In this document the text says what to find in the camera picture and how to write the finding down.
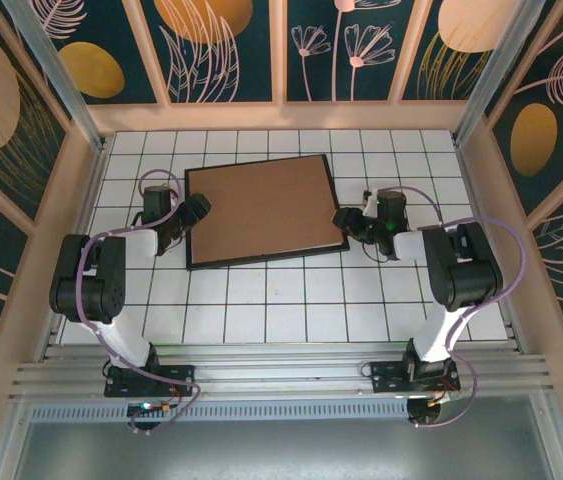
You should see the black picture frame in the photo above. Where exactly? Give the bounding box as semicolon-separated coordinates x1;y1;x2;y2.
183;153;352;272

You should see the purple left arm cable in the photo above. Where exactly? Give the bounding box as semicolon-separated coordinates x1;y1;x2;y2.
74;169;203;436

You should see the brown backing board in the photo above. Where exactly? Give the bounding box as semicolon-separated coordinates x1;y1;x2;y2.
188;157;348;266

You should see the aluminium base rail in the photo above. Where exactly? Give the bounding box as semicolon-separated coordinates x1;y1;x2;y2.
8;341;557;402

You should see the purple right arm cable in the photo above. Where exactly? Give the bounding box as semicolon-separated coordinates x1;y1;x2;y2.
385;185;528;430

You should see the grey metal panel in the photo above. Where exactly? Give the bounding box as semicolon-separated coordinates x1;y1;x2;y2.
0;394;563;480

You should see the slotted grey cable duct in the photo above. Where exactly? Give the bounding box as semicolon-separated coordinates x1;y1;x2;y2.
28;401;412;425

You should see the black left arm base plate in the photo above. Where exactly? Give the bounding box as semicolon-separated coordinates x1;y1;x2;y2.
104;363;197;400

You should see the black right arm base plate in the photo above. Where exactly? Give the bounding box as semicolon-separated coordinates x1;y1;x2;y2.
369;360;462;395

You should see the black electronics module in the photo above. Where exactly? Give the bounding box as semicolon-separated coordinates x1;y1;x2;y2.
407;391;462;427
125;398;186;419

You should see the aluminium corner post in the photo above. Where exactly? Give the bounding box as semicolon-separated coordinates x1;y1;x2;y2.
451;0;548;149
0;0;112;154

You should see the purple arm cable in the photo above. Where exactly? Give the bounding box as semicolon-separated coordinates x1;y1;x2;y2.
74;169;203;436
385;185;528;430

